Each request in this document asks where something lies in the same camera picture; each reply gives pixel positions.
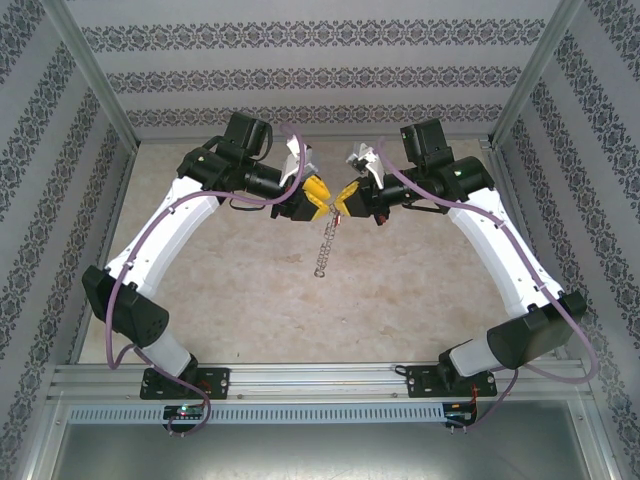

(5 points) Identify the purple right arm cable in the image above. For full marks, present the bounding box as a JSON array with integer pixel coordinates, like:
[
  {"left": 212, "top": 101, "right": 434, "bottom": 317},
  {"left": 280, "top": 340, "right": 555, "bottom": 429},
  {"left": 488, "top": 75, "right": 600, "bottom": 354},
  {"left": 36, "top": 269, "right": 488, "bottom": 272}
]
[{"left": 374, "top": 137, "right": 600, "bottom": 432}]

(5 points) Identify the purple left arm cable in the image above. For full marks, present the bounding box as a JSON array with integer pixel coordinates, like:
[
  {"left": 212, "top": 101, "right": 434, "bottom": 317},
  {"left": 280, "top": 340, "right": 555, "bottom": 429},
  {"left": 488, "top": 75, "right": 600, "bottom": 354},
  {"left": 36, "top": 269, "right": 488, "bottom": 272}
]
[{"left": 105, "top": 123, "right": 307, "bottom": 435}]

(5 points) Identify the aluminium frame post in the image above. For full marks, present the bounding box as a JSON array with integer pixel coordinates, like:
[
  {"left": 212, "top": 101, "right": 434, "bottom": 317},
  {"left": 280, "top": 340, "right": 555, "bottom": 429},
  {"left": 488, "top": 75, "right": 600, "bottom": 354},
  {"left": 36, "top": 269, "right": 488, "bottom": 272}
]
[
  {"left": 39, "top": 0, "right": 140, "bottom": 147},
  {"left": 488, "top": 0, "right": 585, "bottom": 147}
]

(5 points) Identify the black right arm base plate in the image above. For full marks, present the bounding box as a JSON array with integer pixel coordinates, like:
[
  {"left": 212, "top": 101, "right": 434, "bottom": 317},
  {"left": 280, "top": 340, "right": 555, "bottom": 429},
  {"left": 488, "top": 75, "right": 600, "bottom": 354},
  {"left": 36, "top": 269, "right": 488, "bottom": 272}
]
[{"left": 405, "top": 363, "right": 499, "bottom": 400}]

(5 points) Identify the aluminium rear frame bar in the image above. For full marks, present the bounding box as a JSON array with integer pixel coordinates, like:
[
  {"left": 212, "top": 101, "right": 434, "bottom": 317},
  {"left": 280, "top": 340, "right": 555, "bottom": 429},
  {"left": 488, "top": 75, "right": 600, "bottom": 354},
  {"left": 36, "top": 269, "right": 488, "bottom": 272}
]
[{"left": 133, "top": 133, "right": 495, "bottom": 145}]

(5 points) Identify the large grey keyring with rings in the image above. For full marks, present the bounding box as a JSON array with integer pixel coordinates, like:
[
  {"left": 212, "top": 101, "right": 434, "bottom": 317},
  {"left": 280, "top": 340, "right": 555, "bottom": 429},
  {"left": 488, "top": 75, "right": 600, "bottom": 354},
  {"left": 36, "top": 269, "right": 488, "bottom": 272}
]
[{"left": 312, "top": 204, "right": 346, "bottom": 279}]

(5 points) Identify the slotted grey cable duct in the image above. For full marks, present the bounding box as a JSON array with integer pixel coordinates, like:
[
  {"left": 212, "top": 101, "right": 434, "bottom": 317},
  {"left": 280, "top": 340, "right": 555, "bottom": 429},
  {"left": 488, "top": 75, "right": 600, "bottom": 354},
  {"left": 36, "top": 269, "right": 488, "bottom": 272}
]
[{"left": 67, "top": 403, "right": 446, "bottom": 424}]

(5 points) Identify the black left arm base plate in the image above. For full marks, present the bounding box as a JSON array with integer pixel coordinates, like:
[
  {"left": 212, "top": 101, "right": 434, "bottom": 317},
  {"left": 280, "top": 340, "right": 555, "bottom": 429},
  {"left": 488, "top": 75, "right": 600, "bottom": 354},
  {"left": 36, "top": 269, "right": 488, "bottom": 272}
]
[{"left": 139, "top": 367, "right": 231, "bottom": 401}]

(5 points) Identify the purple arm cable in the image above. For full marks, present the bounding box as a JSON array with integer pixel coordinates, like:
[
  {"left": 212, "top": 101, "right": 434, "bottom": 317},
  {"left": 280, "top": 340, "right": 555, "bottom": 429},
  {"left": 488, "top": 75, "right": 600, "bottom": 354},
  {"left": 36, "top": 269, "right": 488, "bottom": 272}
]
[
  {"left": 374, "top": 137, "right": 600, "bottom": 432},
  {"left": 105, "top": 123, "right": 307, "bottom": 435}
]

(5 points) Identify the circuit board with green light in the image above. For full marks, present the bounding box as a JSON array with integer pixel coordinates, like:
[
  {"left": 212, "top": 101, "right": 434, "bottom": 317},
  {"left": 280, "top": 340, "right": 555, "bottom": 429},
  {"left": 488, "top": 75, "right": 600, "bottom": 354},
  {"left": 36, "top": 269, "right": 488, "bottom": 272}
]
[{"left": 163, "top": 403, "right": 207, "bottom": 421}]

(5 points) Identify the grey sheet metal panel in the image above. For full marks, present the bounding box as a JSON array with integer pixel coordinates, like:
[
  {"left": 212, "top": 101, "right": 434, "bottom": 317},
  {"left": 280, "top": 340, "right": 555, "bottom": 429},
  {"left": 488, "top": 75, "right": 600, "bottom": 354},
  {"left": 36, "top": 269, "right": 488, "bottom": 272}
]
[{"left": 49, "top": 423, "right": 589, "bottom": 480}]

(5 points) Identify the small dark circuit board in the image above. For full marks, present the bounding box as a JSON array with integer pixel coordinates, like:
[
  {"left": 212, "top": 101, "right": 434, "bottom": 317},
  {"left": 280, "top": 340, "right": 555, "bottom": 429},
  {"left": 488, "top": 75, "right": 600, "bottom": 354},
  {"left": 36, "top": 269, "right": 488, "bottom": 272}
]
[{"left": 443, "top": 401, "right": 480, "bottom": 425}]

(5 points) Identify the aluminium mounting rail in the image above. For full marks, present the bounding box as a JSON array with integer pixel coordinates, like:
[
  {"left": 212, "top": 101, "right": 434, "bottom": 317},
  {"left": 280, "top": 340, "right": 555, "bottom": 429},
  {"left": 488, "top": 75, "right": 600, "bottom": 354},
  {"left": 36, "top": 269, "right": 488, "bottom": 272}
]
[{"left": 47, "top": 362, "right": 591, "bottom": 404}]

